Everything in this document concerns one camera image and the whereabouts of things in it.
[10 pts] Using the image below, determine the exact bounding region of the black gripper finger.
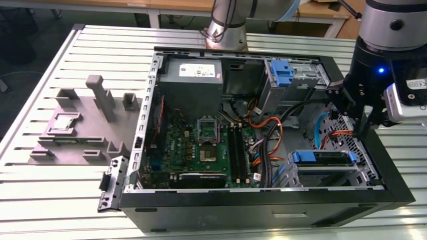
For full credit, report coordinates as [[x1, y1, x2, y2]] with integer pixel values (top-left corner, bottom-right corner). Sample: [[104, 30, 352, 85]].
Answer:
[[362, 106, 389, 140], [324, 79, 366, 141]]

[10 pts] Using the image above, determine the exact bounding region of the red yellow power wire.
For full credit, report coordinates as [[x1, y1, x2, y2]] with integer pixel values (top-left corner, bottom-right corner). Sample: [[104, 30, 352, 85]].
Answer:
[[328, 128, 360, 142]]

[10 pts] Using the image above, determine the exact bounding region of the blue data wire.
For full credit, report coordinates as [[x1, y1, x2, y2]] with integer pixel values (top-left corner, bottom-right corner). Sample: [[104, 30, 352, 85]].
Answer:
[[312, 112, 334, 151]]

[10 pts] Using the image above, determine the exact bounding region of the hard disk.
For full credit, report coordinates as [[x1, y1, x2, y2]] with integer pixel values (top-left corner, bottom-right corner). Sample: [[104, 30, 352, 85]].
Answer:
[[270, 149, 357, 188]]

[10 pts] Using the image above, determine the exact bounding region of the metal disk bay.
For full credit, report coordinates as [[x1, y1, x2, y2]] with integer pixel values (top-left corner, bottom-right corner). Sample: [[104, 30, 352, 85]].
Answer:
[[276, 149, 371, 188]]

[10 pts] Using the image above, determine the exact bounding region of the metal drive cage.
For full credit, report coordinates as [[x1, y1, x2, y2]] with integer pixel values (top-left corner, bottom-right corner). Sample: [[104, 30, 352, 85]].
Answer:
[[258, 58, 336, 118]]

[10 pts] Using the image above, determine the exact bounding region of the wooden cabinet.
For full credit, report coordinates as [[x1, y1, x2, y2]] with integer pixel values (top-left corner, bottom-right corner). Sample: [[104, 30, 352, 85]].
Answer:
[[336, 0, 368, 41]]

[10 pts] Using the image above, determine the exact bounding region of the blue plastic drive latch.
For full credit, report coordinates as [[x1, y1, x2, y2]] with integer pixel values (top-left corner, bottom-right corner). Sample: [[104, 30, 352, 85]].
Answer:
[[270, 59, 294, 87]]

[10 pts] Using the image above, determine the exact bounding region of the black RAM slot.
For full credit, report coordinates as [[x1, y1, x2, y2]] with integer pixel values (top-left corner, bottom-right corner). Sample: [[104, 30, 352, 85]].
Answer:
[[226, 122, 241, 183], [237, 122, 252, 183]]

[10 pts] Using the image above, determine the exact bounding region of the metal socket cover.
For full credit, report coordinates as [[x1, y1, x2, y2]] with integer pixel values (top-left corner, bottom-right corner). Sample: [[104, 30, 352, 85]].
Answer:
[[196, 116, 221, 146]]

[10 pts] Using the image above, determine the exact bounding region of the CPU socket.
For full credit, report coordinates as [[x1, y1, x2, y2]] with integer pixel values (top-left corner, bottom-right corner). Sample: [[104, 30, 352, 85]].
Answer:
[[198, 146, 222, 163]]

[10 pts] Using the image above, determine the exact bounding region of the grey power supply unit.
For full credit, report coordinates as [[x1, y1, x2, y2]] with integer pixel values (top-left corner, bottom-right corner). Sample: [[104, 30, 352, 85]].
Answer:
[[156, 58, 224, 123]]

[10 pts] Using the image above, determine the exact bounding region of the green motherboard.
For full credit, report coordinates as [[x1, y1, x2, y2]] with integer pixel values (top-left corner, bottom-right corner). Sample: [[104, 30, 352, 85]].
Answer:
[[138, 117, 264, 190]]

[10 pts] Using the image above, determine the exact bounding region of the black graphics card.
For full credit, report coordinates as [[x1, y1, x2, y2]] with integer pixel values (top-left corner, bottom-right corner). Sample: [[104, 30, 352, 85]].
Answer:
[[168, 172, 228, 190]]

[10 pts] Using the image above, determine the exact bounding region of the black open PC case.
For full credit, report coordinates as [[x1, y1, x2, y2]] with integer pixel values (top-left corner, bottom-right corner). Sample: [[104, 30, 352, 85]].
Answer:
[[96, 44, 416, 232]]

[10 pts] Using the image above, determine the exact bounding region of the blue expansion slot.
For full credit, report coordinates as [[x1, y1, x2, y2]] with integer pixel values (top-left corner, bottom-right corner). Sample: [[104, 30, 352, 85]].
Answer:
[[148, 157, 164, 174]]

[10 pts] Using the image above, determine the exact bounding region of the grey parts rack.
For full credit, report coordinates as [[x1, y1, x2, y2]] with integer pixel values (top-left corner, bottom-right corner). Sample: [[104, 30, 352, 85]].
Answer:
[[28, 74, 144, 166]]

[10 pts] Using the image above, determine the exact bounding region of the green RAM stick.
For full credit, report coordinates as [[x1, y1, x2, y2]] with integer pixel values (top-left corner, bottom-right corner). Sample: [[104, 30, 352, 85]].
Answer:
[[52, 138, 89, 145]]

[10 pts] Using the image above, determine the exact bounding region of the silver CPU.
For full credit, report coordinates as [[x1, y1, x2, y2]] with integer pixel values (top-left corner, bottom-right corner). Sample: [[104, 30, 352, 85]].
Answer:
[[54, 116, 74, 130]]

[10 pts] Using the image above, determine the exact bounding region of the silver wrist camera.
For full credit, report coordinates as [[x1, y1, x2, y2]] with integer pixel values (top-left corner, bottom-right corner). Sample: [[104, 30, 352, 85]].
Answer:
[[381, 83, 415, 124]]

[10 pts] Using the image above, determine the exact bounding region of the orange yellow wire bundle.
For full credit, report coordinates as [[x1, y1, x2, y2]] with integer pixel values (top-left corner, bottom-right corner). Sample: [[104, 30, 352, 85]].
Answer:
[[248, 97, 284, 166]]

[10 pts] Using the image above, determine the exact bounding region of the wooden desk white frame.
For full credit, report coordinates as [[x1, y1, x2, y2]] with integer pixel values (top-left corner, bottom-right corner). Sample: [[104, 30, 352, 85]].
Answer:
[[42, 0, 353, 38]]

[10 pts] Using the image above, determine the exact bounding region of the metal card retention bracket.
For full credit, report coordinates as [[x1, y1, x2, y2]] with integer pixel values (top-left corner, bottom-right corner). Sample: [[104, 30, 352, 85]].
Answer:
[[96, 154, 129, 213]]

